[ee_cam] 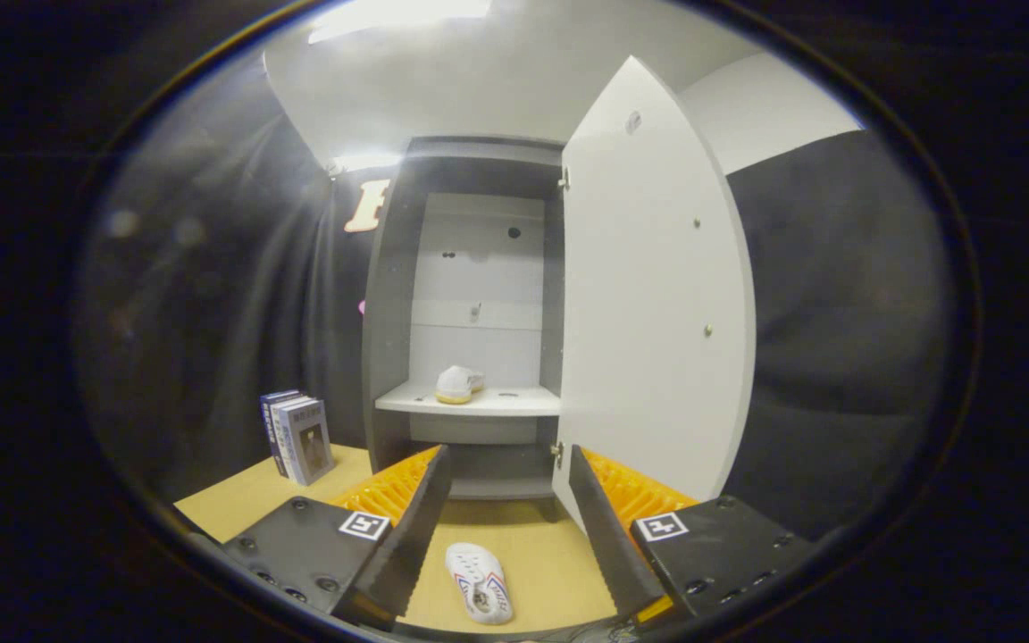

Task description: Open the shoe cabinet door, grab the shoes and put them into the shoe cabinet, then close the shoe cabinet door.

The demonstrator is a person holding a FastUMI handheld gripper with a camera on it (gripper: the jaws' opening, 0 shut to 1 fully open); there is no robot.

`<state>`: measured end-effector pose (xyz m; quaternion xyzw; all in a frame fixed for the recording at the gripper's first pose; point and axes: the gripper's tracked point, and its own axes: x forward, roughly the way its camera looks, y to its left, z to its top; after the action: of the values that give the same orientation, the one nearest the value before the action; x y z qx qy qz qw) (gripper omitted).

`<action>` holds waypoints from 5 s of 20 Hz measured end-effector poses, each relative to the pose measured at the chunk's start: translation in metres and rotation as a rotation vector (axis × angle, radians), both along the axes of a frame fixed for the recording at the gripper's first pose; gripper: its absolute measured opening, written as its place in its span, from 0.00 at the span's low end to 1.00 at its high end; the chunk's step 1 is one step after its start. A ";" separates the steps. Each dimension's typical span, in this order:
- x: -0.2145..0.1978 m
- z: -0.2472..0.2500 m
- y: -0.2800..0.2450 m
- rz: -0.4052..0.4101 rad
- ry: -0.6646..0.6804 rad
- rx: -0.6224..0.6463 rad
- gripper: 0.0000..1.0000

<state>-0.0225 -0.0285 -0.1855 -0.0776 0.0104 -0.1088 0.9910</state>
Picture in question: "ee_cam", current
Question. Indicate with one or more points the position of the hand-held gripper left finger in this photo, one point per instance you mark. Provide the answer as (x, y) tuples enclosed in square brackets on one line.
[(407, 545)]

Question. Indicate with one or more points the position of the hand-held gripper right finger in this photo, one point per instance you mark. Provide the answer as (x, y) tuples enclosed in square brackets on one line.
[(613, 545)]

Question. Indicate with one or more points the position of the white canvas shoe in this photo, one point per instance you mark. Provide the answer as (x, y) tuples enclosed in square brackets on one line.
[(454, 382), (470, 572)]

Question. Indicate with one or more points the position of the grey shoe cabinet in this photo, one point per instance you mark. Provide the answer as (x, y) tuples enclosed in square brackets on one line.
[(389, 313)]

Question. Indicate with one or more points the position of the black backdrop cloth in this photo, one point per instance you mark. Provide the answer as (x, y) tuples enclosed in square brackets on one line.
[(836, 313)]

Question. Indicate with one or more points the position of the ceiling light panel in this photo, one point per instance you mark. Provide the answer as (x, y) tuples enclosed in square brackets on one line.
[(398, 13)]

